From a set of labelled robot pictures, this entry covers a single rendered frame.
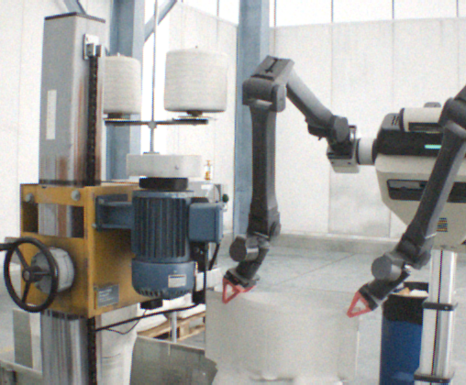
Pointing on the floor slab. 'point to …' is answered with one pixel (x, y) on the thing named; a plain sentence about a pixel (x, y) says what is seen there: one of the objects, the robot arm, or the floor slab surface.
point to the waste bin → (402, 335)
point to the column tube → (66, 371)
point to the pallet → (176, 328)
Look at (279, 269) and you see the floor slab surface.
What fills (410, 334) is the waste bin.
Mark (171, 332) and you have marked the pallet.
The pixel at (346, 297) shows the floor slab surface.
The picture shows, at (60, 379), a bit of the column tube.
